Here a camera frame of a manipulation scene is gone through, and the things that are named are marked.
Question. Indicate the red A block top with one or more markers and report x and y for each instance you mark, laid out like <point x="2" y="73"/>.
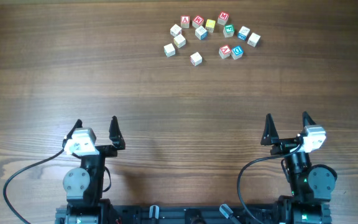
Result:
<point x="185" y="21"/>

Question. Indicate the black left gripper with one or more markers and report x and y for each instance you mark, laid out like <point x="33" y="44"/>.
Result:
<point x="109" y="152"/>

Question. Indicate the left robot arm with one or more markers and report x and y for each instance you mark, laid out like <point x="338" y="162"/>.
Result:
<point x="84" y="185"/>

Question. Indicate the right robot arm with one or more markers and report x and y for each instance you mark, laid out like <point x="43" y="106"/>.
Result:
<point x="311" y="185"/>

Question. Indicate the green letter block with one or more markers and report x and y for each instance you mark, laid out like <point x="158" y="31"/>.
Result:
<point x="228" y="30"/>

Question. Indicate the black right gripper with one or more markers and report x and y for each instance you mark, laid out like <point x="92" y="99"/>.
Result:
<point x="270" y="137"/>

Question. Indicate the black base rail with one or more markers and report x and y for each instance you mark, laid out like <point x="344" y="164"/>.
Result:
<point x="268" y="213"/>

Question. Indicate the blue sided picture block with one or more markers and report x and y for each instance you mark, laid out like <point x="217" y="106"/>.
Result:
<point x="201" y="33"/>

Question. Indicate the red sided plain block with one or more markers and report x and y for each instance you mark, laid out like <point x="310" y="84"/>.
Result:
<point x="196" y="58"/>

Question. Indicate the blue picture block right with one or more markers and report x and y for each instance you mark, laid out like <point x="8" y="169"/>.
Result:
<point x="243" y="33"/>

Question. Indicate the red M block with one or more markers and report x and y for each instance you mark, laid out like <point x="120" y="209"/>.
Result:
<point x="223" y="18"/>

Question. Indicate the plain block far right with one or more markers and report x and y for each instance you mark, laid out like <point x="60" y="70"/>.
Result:
<point x="253" y="39"/>

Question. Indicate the blue D block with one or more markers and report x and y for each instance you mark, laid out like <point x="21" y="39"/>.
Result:
<point x="237" y="52"/>

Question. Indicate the yellow sided plain block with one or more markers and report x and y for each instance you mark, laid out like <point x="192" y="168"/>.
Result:
<point x="179" y="41"/>

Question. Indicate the red W block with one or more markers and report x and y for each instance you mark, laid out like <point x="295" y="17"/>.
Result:
<point x="197" y="21"/>

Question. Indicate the plain block upper left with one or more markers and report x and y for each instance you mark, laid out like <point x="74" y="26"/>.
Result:
<point x="175" y="30"/>

